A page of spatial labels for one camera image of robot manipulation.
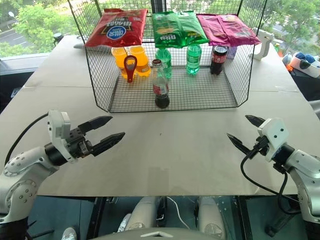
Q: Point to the green soda plastic bottle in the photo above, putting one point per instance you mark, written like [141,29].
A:
[166,61]
[193,60]

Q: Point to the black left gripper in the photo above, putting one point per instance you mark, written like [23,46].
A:
[76,143]

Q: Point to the red bottle opener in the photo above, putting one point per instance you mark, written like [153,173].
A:
[130,72]

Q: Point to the green chip bag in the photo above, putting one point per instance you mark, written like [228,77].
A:
[175,30]

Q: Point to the silver right robot leg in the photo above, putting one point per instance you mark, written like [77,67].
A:
[210,215]

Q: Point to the white pistol-shaped device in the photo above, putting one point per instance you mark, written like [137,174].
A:
[263,41]

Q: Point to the silver robot leg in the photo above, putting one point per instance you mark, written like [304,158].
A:
[141,212]
[210,215]

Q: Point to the orange soda plastic bottle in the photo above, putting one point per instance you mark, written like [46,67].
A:
[143,61]
[117,56]

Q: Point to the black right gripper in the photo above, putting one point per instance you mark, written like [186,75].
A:
[260,146]

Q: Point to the white shoe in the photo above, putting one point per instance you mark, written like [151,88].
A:
[68,233]

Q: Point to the pile of plush toys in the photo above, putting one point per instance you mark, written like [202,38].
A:
[302,62]

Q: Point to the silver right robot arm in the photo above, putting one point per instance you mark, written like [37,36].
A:
[303,175]

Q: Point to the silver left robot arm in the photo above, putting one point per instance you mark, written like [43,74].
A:
[22,175]

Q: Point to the plastic cola bottle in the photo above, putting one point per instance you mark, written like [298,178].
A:
[218,61]

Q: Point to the red chip bag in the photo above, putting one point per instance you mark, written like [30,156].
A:
[117,28]

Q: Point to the glass cola bottle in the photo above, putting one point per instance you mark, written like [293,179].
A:
[161,87]

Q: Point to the black round knob object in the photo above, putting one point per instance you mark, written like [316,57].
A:
[57,37]

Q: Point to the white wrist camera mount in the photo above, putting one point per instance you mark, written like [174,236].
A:
[273,135]
[58,125]

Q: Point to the silver left robot leg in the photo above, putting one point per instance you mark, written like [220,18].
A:
[141,212]

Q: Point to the grey robot torso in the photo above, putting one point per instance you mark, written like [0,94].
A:
[155,235]

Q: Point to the magenta chip bag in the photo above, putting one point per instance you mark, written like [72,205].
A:
[225,28]

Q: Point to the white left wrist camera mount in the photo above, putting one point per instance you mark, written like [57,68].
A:
[58,125]

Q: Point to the black stand foot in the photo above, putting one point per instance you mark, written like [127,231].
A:
[282,223]

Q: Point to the purple drink can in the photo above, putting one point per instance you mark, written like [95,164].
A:
[232,52]

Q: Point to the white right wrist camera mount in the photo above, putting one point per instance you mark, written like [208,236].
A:
[273,135]

